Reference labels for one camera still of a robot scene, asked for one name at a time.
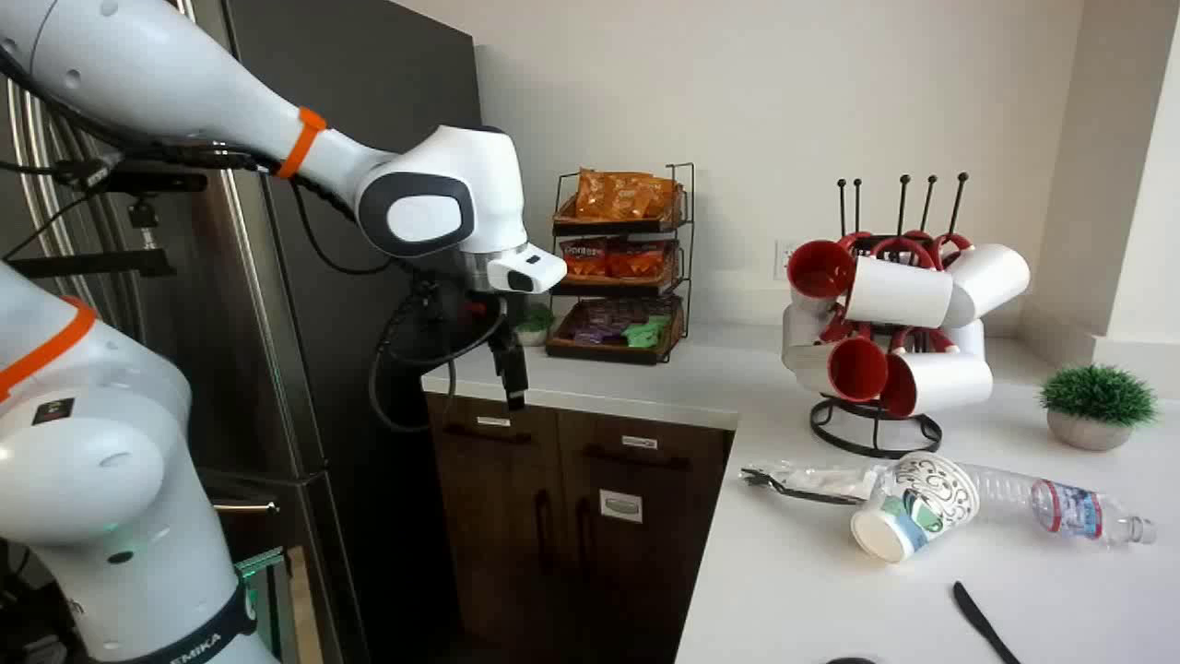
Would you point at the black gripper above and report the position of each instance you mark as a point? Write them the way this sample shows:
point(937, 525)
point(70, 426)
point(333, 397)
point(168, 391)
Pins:
point(465, 320)

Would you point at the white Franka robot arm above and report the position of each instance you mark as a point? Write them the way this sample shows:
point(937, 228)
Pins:
point(148, 74)

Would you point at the black metal mug rack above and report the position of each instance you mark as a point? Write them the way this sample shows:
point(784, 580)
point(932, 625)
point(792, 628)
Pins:
point(876, 453)

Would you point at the small green plant white pot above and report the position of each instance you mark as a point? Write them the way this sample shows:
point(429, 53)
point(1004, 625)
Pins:
point(534, 322)

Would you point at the small white drawer label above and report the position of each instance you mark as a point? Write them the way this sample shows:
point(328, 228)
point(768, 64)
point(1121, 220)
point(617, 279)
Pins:
point(492, 422)
point(639, 442)

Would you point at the purple snack packet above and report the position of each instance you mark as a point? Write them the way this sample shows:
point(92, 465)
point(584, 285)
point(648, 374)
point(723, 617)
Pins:
point(604, 327)

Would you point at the red-orange Doritos bag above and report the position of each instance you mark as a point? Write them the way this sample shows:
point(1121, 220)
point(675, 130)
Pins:
point(642, 261)
point(589, 262)

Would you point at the green snack packet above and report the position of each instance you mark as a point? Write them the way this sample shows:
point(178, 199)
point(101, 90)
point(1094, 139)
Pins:
point(652, 332)

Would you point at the large white cabinet label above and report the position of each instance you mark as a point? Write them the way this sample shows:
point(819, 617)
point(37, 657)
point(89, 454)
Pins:
point(620, 507)

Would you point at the dark brown wooden cabinet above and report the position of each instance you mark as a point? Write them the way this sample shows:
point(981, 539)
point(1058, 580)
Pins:
point(492, 553)

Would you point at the orange chips bag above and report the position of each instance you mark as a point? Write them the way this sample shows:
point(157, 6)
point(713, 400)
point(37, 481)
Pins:
point(620, 198)

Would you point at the dark grey refrigerator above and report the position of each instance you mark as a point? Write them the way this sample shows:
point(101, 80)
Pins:
point(343, 517)

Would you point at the green plastic bin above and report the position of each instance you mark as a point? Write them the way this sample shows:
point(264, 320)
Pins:
point(264, 604)

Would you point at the dotted paper cup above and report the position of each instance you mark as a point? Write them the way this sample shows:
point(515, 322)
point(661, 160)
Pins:
point(940, 486)

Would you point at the black plastic knife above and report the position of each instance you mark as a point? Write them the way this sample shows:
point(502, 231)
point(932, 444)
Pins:
point(980, 612)

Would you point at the clear plastic water bottle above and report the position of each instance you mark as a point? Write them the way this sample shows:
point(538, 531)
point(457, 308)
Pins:
point(1069, 507)

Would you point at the green plant grey pot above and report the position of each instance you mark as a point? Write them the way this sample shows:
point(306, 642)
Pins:
point(1097, 400)

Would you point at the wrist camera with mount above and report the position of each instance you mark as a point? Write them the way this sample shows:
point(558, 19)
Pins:
point(530, 266)

